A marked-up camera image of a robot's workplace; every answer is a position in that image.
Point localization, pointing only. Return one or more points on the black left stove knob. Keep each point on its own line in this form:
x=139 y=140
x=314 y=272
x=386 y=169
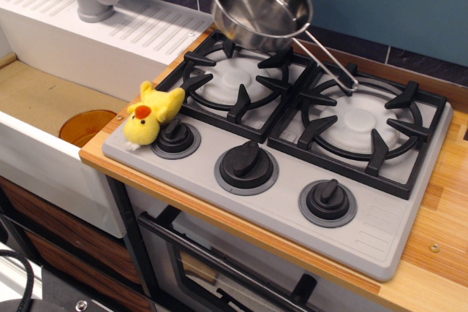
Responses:
x=177 y=140

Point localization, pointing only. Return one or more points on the white toy sink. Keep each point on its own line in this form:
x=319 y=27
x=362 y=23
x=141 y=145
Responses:
x=55 y=66

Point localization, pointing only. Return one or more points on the orange plastic plate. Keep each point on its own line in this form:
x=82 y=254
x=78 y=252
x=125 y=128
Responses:
x=81 y=128

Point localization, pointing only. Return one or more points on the black left burner grate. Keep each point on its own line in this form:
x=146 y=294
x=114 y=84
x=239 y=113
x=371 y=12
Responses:
x=234 y=92

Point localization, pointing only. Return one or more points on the black stove knob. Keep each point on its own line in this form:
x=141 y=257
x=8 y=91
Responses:
x=327 y=204
x=246 y=170
x=177 y=140

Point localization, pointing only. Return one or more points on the black middle stove knob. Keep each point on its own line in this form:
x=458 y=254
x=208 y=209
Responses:
x=246 y=170

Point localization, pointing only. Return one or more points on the yellow stuffed duck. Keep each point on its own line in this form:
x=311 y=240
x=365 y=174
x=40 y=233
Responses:
x=155 y=108

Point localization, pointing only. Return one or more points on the black right stove knob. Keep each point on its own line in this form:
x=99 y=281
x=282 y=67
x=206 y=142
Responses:
x=327 y=204

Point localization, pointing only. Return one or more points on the black burner grate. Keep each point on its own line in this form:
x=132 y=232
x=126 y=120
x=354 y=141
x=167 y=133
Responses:
x=382 y=136
x=234 y=92

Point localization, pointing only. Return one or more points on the oven door with handle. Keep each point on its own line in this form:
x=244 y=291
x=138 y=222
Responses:
x=212 y=270

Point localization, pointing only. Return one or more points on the stainless steel pan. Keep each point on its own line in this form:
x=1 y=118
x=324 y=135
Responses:
x=270 y=26

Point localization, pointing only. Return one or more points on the grey toy stove top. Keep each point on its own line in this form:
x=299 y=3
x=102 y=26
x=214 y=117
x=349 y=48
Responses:
x=371 y=243

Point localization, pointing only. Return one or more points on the wooden drawer fronts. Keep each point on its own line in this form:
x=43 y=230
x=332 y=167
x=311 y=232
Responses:
x=68 y=245

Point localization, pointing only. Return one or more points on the black right burner grate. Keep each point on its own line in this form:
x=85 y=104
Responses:
x=382 y=136

